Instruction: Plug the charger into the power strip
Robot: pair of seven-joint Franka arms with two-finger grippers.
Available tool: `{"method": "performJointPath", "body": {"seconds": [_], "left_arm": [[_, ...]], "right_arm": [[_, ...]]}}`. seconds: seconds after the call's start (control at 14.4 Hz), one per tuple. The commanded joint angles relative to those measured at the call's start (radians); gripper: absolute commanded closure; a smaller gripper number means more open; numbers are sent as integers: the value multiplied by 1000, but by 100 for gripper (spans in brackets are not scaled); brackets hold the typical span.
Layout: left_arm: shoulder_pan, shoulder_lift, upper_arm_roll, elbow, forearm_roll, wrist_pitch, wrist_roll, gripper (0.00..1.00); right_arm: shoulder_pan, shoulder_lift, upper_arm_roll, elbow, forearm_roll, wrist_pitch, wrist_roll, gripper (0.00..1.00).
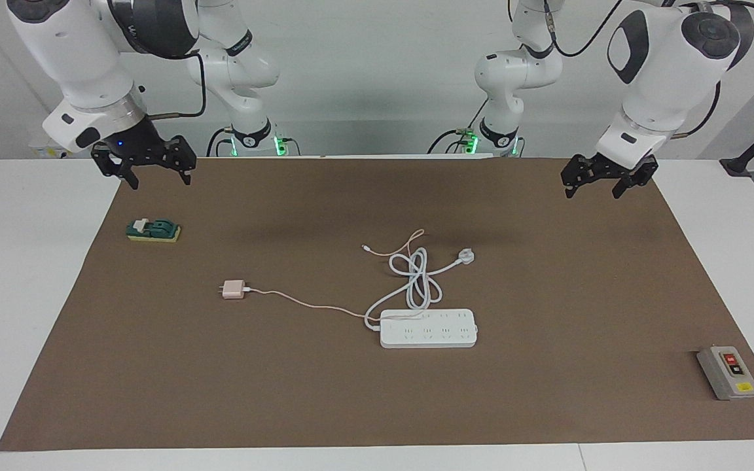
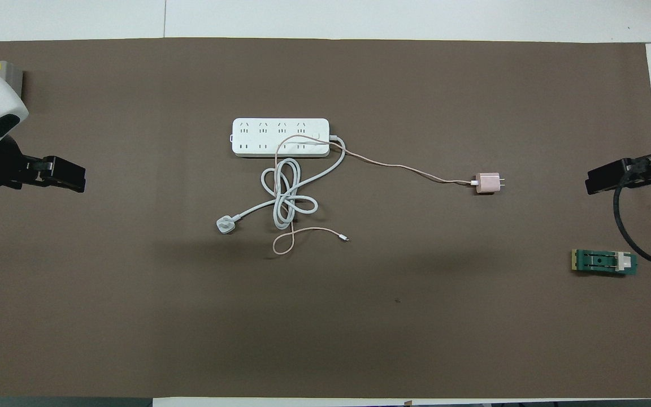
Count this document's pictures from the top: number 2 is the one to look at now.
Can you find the brown table mat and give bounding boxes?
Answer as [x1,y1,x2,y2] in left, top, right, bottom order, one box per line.
[0,37,651,399]

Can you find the pink charger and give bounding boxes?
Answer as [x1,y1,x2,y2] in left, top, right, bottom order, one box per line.
[474,172,507,196]

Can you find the pink charging cable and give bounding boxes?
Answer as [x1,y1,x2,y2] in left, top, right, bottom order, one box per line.
[272,134,478,256]

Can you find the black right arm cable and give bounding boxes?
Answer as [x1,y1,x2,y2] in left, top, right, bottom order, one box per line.
[613,151,651,263]

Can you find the green knife switch block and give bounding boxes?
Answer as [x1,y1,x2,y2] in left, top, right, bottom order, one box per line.
[571,249,639,278]

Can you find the grey button control box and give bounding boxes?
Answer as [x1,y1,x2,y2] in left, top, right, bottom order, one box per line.
[0,61,24,99]

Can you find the white power strip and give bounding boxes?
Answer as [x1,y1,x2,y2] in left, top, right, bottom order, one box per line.
[231,118,331,158]

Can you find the white power cord with plug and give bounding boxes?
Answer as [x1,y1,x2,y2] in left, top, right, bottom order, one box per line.
[215,135,346,236]

